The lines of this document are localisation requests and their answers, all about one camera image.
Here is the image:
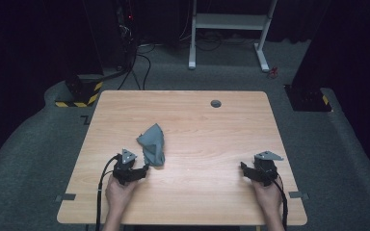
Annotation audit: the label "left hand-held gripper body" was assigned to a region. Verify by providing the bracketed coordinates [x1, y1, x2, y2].
[112, 147, 140, 187]

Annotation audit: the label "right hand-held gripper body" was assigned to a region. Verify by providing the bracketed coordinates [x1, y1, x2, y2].
[252, 150, 285, 188]

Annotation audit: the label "grey cloth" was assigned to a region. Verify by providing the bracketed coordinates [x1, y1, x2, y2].
[136, 122, 167, 168]

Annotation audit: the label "person's right hand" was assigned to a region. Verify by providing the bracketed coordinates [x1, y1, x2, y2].
[251, 177, 284, 213]

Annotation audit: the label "person's left hand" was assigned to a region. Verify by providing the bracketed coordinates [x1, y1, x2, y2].
[104, 174, 140, 212]

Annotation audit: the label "grey tape strip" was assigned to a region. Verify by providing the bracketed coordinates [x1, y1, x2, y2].
[287, 191, 310, 201]
[54, 192, 77, 203]

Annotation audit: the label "black yellow striped stand base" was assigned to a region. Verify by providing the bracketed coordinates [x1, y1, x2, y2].
[54, 73, 105, 109]

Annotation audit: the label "small red floor object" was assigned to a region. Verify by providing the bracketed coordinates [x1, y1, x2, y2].
[267, 65, 279, 80]

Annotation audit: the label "dark equipment rack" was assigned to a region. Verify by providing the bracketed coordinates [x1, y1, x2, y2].
[115, 0, 140, 71]

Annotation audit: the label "white metal stand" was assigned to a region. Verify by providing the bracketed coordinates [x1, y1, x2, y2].
[187, 0, 279, 73]

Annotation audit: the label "dark curtain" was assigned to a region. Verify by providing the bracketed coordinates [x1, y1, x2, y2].
[0, 0, 104, 174]
[290, 0, 370, 187]

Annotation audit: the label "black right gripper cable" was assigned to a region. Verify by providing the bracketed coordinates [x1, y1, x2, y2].
[270, 174, 289, 231]

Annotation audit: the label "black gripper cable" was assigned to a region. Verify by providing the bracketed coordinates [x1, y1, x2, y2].
[270, 174, 289, 231]
[94, 154, 123, 231]

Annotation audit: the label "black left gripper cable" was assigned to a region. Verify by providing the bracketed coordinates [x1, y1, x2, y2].
[94, 154, 123, 231]

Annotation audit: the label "black floor cables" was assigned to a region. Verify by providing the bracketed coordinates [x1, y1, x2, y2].
[117, 41, 157, 91]

